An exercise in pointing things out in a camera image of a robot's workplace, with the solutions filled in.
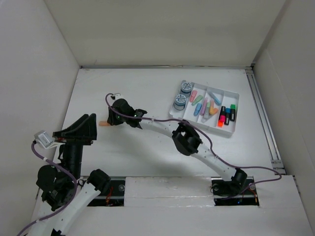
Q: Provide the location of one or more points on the aluminium frame profile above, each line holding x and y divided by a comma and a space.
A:
275, 156

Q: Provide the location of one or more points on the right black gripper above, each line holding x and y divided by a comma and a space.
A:
111, 119

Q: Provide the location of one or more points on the pink cap black highlighter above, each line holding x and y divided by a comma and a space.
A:
222, 114

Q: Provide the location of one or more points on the green cap clear marker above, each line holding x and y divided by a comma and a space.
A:
207, 110

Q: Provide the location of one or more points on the orange cap black highlighter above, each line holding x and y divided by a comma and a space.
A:
220, 123

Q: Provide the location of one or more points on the purple translucent marker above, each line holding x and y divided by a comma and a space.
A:
203, 108

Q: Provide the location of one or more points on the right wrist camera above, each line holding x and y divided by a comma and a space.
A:
117, 96

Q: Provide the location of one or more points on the white divided organizer tray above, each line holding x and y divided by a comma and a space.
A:
226, 98

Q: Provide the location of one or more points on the blue cap clear marker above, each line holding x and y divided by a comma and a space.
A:
216, 100

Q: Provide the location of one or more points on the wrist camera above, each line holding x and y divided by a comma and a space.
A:
117, 96
44, 139

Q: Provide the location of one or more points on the blue cap black highlighter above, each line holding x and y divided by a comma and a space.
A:
227, 116

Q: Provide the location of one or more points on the yellow cap translucent marker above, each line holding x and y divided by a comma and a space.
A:
212, 110

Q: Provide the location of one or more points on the green cap black highlighter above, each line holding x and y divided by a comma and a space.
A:
232, 112

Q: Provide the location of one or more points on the blue eraser case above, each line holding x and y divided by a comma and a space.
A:
197, 109

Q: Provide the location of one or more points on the green eraser case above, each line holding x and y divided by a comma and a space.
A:
197, 100

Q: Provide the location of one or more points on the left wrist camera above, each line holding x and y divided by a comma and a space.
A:
44, 139

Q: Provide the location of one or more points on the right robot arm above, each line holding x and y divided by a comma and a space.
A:
184, 136

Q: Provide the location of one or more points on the metal mounting rail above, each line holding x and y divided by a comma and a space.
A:
172, 192

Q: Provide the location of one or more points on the blue patterned tape roll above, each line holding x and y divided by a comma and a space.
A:
186, 87

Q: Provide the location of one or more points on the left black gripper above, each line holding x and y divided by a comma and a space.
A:
85, 132

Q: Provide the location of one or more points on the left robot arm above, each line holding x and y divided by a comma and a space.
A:
64, 195

